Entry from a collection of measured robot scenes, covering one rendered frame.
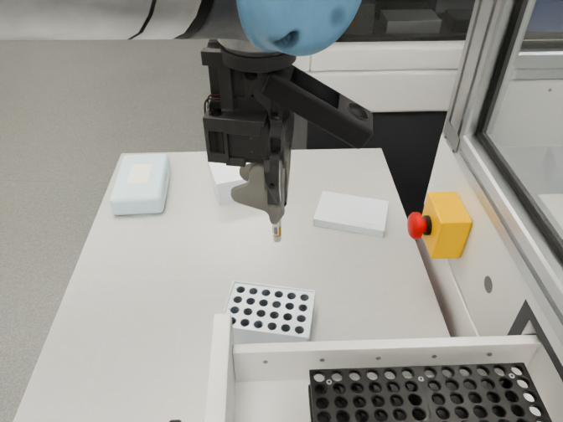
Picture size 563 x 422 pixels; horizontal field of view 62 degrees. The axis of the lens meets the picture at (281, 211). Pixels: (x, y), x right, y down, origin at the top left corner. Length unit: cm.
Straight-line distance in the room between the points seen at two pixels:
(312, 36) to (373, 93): 88
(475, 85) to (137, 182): 60
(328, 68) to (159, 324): 64
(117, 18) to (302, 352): 40
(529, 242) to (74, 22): 48
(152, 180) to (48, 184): 158
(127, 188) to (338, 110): 55
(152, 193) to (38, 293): 112
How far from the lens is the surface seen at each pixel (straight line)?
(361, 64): 108
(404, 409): 50
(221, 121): 47
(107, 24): 22
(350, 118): 46
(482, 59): 68
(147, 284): 79
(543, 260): 55
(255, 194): 52
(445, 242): 70
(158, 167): 96
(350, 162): 103
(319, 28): 24
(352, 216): 86
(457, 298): 76
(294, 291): 71
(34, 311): 190
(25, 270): 206
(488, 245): 65
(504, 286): 63
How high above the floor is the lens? 133
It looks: 40 degrees down
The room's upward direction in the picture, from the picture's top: straight up
